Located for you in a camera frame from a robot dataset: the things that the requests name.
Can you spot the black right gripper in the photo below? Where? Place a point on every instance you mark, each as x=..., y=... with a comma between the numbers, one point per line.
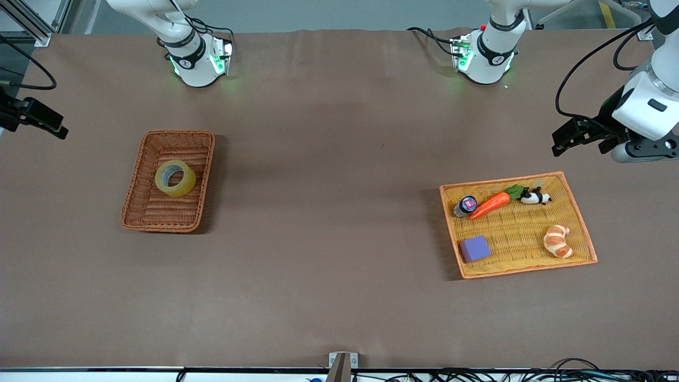
x=6, y=114

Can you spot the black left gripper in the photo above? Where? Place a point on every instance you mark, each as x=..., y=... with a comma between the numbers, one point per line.
x=606, y=116

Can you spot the clear yellowish tape roll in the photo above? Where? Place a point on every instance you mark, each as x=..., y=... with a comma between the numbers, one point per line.
x=183, y=187

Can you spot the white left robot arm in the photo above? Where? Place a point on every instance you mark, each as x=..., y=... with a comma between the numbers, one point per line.
x=498, y=58

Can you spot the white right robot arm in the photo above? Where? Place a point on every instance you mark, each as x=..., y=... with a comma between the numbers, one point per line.
x=196, y=63

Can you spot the yellow orange-rimmed flat basket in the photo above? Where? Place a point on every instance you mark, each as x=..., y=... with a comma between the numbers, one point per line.
x=520, y=249

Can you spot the brown wicker basket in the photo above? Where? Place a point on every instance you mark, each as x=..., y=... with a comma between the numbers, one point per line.
x=159, y=212

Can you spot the black white panda toy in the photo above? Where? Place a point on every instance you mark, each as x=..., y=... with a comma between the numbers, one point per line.
x=533, y=198

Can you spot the orange toy carrot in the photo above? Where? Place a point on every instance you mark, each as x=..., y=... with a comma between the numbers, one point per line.
x=490, y=204

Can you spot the toy croissant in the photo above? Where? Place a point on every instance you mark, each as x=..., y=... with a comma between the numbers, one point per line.
x=557, y=243

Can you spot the small bottle blue lid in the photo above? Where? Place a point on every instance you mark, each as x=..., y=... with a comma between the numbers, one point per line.
x=468, y=205

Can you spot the purple cube block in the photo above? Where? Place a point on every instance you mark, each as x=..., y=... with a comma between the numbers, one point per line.
x=475, y=249

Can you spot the brown table cover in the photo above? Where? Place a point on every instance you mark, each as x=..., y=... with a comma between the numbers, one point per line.
x=339, y=212

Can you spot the aluminium frame profile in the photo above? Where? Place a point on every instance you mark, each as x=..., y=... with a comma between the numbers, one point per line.
x=42, y=38

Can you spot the grey metal camera bracket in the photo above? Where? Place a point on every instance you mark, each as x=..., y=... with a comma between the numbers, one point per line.
x=339, y=369

